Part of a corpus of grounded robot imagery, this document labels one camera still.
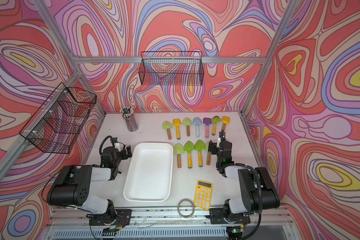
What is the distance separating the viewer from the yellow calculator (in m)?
0.78

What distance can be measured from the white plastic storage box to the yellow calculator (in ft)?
0.49

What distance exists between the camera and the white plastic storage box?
786 millimetres
